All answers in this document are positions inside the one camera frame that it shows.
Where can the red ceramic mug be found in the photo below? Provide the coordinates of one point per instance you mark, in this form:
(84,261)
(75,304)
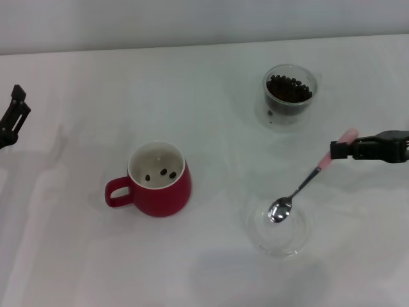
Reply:
(163,201)

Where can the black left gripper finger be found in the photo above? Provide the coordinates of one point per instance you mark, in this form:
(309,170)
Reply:
(18,92)

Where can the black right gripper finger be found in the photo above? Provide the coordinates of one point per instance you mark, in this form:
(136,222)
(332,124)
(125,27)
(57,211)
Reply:
(340,150)

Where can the clear glass saucer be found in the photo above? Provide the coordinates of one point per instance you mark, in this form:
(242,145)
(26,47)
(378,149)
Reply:
(281,243)

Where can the clear double-wall glass cup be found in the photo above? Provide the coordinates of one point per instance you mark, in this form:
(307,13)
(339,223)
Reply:
(274,123)

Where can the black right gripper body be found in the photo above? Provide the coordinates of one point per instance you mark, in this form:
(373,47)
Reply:
(396,147)

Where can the pile of coffee beans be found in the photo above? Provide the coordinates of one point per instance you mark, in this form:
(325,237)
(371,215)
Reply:
(287,92)

